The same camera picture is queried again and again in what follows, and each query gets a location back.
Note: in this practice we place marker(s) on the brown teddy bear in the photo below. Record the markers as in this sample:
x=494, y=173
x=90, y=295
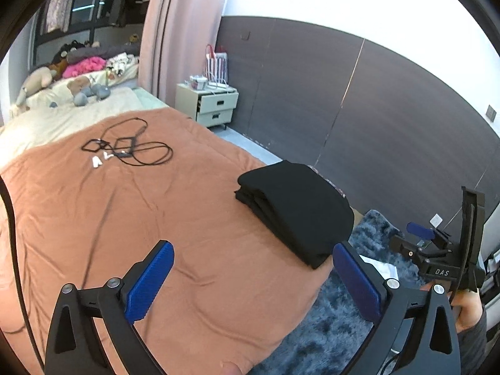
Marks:
x=78, y=85

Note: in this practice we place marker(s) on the blue-grey shaggy rug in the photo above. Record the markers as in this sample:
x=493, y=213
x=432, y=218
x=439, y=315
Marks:
x=332, y=328

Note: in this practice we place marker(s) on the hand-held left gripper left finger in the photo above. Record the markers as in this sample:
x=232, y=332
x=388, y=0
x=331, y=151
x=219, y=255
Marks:
x=150, y=277

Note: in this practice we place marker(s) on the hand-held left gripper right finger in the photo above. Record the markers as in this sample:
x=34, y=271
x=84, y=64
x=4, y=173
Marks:
x=357, y=281

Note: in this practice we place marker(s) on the pink curtain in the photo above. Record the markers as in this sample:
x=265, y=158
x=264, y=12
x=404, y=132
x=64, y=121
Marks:
x=175, y=27

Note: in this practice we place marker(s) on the white patterned cloth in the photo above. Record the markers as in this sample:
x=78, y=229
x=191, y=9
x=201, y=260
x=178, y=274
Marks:
x=122, y=65

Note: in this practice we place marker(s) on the pink cloth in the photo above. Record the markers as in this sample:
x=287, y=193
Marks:
x=84, y=66

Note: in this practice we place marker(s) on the striped paper bag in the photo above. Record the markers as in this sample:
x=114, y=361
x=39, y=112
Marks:
x=216, y=66

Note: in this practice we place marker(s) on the bed with brown duvet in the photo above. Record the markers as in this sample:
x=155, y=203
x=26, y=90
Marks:
x=156, y=211

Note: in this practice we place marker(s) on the grey bolster pillow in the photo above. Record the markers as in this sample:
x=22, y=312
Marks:
x=109, y=51

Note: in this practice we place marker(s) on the person's right forearm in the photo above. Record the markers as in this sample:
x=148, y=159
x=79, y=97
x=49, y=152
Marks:
x=474, y=343

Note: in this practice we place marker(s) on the cream nightstand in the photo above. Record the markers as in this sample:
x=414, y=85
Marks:
x=211, y=105

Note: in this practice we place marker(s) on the black framed window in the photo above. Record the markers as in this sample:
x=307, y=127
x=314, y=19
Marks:
x=88, y=11

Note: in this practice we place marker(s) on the black pants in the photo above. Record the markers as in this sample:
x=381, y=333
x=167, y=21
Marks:
x=293, y=187

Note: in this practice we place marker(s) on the grey wall switch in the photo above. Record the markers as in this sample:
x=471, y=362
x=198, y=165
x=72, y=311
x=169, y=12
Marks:
x=491, y=112

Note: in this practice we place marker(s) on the cream bed sheet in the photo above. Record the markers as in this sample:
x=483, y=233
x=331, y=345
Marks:
x=58, y=125

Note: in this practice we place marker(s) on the hanging floral garment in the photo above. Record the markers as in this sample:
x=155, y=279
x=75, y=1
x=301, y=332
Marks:
x=58, y=4

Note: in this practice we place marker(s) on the white paper sheet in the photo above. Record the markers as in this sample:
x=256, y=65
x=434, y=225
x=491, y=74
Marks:
x=377, y=267

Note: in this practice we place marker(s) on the white charger adapter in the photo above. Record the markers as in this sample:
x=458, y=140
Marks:
x=97, y=162

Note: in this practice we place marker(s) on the person's right hand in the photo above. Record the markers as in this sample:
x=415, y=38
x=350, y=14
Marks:
x=466, y=308

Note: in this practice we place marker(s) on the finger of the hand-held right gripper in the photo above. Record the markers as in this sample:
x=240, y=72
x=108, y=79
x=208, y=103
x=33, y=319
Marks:
x=420, y=229
x=402, y=246

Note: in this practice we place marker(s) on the clear plastic container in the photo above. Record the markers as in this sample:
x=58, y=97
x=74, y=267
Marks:
x=198, y=83

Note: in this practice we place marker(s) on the person's left hand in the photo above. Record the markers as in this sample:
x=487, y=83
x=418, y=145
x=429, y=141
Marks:
x=231, y=369

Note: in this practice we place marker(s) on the white power strip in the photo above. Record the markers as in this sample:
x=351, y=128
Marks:
x=220, y=86

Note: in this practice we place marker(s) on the white plush toy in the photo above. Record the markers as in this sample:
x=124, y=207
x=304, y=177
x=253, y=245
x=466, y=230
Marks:
x=35, y=84

